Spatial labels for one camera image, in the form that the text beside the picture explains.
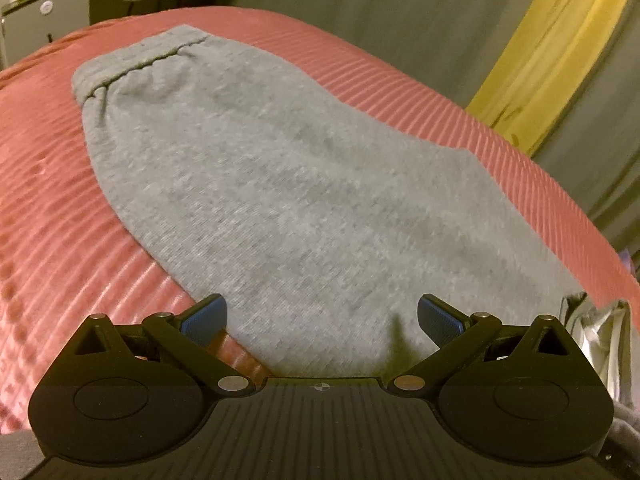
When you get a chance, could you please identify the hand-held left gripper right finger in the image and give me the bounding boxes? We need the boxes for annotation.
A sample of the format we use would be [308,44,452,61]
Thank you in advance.
[392,294,571,394]

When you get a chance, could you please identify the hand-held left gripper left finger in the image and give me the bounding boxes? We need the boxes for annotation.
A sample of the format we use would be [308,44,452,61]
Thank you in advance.
[70,294,251,394]

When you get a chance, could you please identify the grey pants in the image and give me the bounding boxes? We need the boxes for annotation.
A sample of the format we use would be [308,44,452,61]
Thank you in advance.
[71,24,586,377]

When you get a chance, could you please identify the crumpled white cloth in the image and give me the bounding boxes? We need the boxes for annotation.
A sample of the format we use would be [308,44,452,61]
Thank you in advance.
[559,291,640,408]

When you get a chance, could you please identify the red ribbed blanket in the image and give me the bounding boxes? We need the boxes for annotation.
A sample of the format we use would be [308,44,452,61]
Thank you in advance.
[0,6,640,433]

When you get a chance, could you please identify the grey curtain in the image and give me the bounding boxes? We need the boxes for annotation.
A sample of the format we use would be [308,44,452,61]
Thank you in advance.
[235,0,557,109]
[530,25,640,261]

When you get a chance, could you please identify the yellow curtain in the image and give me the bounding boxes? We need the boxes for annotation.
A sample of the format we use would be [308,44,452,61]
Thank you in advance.
[465,0,640,157]

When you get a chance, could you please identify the dark bedside cabinet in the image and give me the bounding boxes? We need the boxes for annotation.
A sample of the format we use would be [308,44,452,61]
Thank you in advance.
[0,0,94,70]

